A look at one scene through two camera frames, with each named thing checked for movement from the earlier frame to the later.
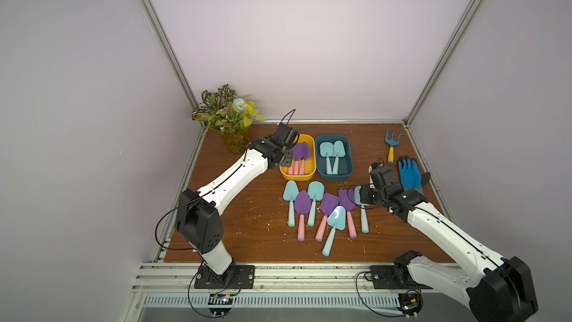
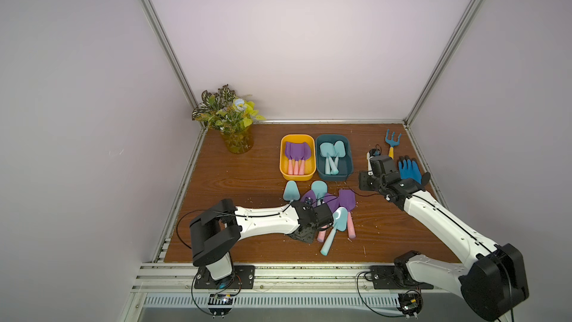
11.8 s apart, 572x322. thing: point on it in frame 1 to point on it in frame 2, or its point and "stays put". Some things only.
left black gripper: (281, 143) to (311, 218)
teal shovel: (363, 217) to (328, 147)
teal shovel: (326, 150) stays put
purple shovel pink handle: (299, 150) stays put
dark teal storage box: (345, 163) stays put
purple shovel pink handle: (304, 152) stays put
